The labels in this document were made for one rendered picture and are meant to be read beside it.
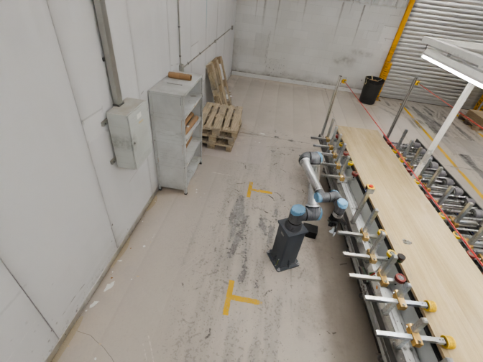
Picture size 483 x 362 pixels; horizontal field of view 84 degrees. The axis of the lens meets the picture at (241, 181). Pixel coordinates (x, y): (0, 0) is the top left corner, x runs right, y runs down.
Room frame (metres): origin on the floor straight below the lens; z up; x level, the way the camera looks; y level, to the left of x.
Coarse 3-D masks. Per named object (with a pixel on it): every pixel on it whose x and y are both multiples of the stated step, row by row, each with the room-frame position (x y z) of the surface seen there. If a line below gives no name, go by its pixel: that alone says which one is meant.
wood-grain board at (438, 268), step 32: (352, 128) 4.25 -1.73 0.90; (352, 160) 3.19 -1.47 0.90; (384, 160) 3.30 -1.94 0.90; (384, 192) 2.54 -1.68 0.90; (416, 192) 2.63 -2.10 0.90; (384, 224) 2.01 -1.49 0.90; (416, 224) 2.07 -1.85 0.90; (416, 256) 1.64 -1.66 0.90; (448, 256) 1.68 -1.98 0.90; (416, 288) 1.31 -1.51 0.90; (448, 288) 1.34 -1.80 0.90; (480, 288) 1.38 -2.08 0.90; (448, 320) 1.07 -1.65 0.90; (480, 320) 1.10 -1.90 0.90; (448, 352) 0.84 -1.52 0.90; (480, 352) 0.87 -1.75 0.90
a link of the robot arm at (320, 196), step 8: (304, 152) 2.45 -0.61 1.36; (304, 160) 2.33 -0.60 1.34; (304, 168) 2.24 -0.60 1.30; (312, 168) 2.22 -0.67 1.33; (312, 176) 2.10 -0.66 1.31; (312, 184) 2.02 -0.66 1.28; (320, 184) 2.01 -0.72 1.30; (320, 192) 1.88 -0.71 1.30; (328, 192) 1.90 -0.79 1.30; (320, 200) 1.83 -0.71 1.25; (328, 200) 1.84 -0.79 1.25
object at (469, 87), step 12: (444, 48) 2.64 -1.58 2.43; (456, 48) 2.48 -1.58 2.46; (480, 48) 2.99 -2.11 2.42; (468, 60) 2.28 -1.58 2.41; (480, 60) 2.17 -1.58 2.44; (468, 84) 3.02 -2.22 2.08; (456, 108) 2.99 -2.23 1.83; (444, 132) 2.99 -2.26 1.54; (432, 144) 3.01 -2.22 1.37; (420, 168) 2.99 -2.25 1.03
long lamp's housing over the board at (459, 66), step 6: (426, 54) 2.81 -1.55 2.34; (432, 54) 2.74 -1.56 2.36; (438, 54) 2.66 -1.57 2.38; (444, 54) 2.68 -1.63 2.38; (438, 60) 2.59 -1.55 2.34; (444, 60) 2.52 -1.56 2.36; (450, 60) 2.47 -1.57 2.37; (456, 60) 2.44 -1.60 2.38; (450, 66) 2.41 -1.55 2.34; (456, 66) 2.34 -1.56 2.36; (462, 66) 2.29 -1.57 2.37; (468, 66) 2.26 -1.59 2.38; (462, 72) 2.24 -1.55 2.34; (468, 72) 2.19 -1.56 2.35; (474, 72) 2.14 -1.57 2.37; (480, 72) 2.10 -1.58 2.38; (474, 78) 2.09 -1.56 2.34; (480, 78) 2.04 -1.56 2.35
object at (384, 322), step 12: (324, 144) 3.90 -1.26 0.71; (324, 156) 3.66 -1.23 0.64; (336, 180) 2.94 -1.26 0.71; (348, 204) 2.49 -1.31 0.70; (348, 216) 2.28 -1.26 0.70; (348, 228) 2.14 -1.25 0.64; (360, 252) 1.78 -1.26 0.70; (360, 264) 1.67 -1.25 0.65; (372, 288) 1.39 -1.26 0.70; (384, 324) 1.08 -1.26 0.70; (396, 348) 0.90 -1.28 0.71; (396, 360) 0.83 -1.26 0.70
